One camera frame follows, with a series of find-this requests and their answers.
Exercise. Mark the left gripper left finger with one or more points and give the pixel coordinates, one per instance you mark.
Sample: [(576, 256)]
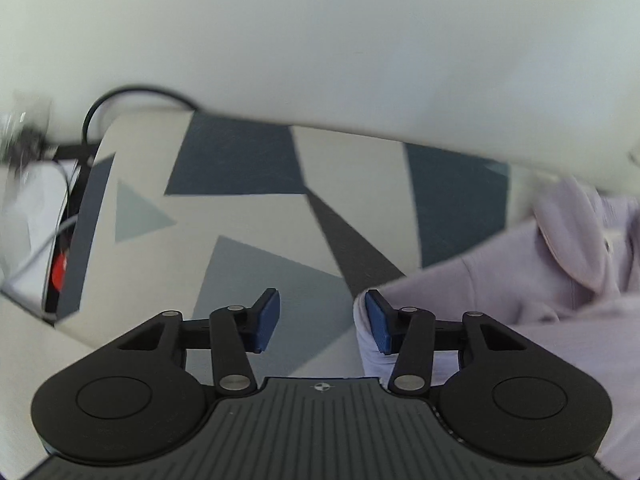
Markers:
[(236, 331)]

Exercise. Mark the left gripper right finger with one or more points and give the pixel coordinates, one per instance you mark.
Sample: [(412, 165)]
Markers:
[(408, 334)]

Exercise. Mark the lavender ribbed pajama garment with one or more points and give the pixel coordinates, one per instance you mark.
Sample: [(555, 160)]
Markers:
[(536, 362)]

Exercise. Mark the black power strip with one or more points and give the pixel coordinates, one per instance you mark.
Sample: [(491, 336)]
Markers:
[(86, 198)]

